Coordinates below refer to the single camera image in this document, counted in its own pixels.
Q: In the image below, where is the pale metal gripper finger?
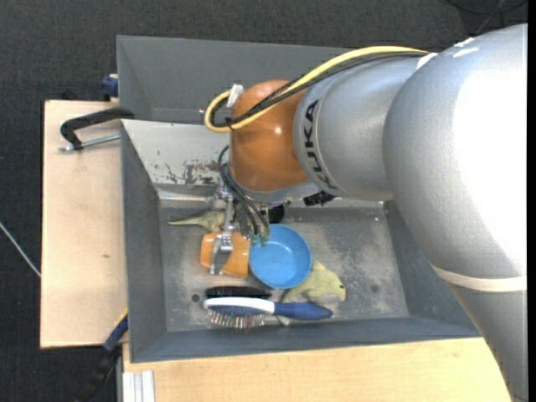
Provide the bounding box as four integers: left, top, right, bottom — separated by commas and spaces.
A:
209, 231, 235, 276

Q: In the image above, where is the orange cup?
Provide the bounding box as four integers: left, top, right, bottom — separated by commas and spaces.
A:
199, 230, 252, 279

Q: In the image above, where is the black brush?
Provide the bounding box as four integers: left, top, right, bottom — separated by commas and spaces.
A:
204, 286, 274, 300

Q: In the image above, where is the green toy dinosaur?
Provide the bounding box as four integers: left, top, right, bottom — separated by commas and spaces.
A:
167, 209, 228, 232

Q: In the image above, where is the blue bowl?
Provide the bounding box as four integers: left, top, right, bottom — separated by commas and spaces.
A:
248, 223, 313, 291

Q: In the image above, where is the blue and white hairbrush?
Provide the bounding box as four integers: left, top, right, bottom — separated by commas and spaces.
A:
202, 296, 335, 330

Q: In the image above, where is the yellow-green plush toy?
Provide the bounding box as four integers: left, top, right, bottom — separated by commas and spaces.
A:
279, 260, 348, 306

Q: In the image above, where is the grey metal bin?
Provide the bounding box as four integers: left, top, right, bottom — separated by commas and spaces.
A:
116, 34, 482, 363

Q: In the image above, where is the pale wood board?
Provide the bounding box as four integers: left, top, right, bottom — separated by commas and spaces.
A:
39, 100, 129, 349

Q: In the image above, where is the black cylinder on white bracket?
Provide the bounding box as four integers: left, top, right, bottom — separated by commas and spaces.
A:
301, 190, 337, 208

